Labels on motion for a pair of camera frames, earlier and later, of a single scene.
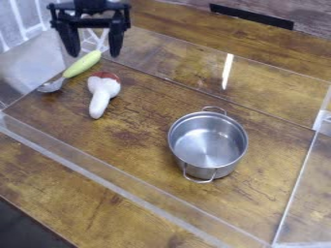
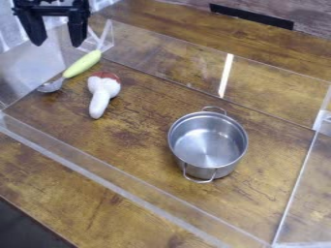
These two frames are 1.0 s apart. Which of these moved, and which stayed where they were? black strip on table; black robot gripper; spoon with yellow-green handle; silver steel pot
Moved: black robot gripper
Stayed: silver steel pot; spoon with yellow-green handle; black strip on table
